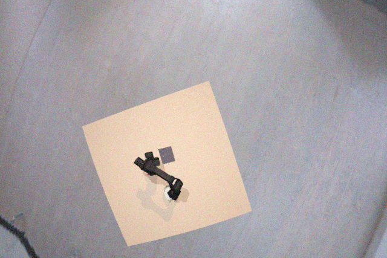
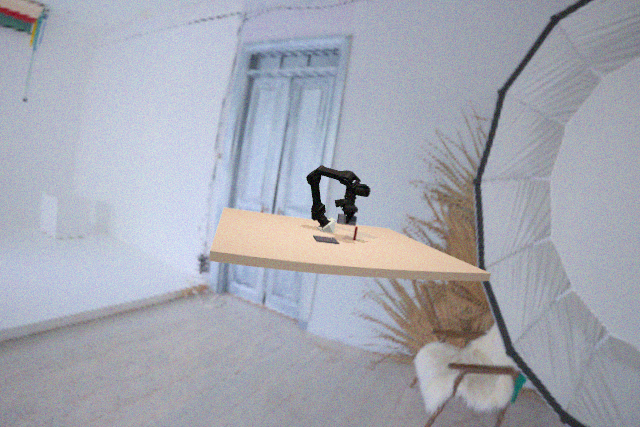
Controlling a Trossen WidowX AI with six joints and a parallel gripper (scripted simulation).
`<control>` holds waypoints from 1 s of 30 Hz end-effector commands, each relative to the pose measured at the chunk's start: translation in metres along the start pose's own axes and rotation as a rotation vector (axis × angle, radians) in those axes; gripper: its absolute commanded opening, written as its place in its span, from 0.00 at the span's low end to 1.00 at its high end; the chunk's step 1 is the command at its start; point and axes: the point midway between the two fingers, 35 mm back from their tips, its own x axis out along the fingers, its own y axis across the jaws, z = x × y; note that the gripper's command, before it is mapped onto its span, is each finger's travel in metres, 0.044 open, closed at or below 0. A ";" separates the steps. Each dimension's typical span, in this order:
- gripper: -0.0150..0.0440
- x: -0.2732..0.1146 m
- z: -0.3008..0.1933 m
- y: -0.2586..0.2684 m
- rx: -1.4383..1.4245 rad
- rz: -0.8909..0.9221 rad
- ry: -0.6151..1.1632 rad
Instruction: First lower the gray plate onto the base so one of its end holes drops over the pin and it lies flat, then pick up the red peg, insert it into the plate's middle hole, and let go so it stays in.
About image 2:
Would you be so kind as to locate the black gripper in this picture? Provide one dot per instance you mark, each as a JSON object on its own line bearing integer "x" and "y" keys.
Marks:
{"x": 350, "y": 209}

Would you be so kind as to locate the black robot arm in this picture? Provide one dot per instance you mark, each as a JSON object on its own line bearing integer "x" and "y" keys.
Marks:
{"x": 344, "y": 177}

